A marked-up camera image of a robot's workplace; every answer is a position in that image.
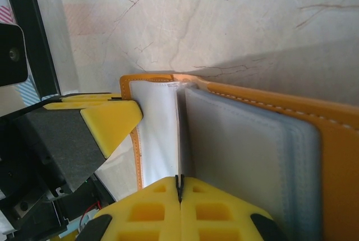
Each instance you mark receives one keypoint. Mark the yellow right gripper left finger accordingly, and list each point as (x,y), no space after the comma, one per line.
(146,224)

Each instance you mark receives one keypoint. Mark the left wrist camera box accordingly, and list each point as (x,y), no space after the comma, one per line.
(12,56)

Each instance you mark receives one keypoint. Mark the orange leather card holder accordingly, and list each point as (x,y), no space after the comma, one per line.
(336,154)

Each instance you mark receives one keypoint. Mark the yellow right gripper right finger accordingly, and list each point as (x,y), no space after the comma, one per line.
(224,224)

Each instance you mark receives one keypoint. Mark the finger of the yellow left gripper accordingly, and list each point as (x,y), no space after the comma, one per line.
(84,101)
(115,123)

